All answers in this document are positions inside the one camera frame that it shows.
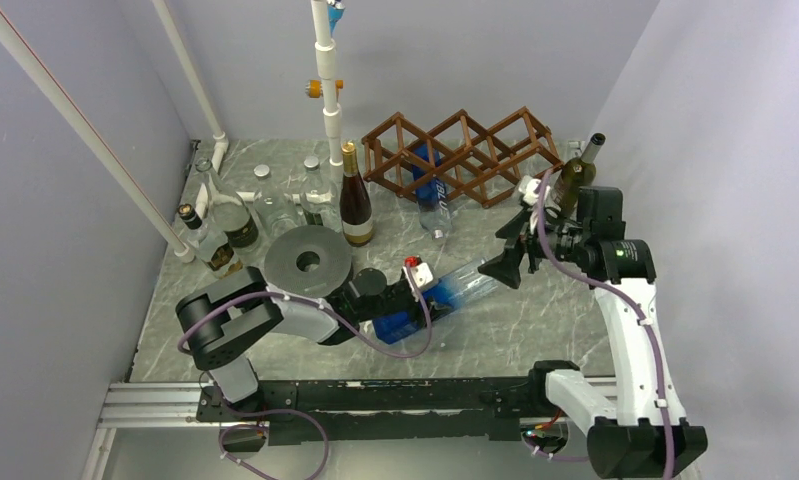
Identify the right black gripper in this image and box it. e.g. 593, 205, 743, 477
478, 205, 589, 288

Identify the blue square bottle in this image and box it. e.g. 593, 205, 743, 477
415, 177, 452, 241
372, 257, 500, 345

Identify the gold capped dark bottle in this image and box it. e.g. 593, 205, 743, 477
340, 142, 374, 246

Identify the short clear glass bottle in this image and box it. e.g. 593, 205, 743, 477
300, 155, 342, 233

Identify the dark green wine bottle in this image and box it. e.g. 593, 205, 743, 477
546, 132, 606, 221

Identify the tall clear glass bottle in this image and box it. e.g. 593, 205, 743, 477
195, 158, 259, 251

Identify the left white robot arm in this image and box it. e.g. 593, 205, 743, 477
175, 263, 435, 420

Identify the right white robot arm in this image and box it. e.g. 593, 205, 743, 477
478, 178, 708, 479

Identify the brown wooden wine rack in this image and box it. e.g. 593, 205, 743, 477
361, 107, 564, 209

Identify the clear bottle silver cap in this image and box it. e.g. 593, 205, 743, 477
251, 164, 301, 240

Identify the black round spool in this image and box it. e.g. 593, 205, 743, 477
262, 225, 353, 298

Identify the orange pipe clamp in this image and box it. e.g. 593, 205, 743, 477
306, 79, 345, 99

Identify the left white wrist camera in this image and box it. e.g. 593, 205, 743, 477
404, 256, 437, 292

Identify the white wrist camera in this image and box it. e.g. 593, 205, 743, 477
514, 175, 550, 207
404, 256, 437, 292

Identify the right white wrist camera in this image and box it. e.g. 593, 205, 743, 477
514, 175, 550, 207

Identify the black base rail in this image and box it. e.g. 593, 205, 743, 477
196, 376, 558, 446

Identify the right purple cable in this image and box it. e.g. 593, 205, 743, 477
522, 168, 677, 480

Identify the white pvc pipe frame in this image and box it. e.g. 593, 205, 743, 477
0, 0, 351, 264

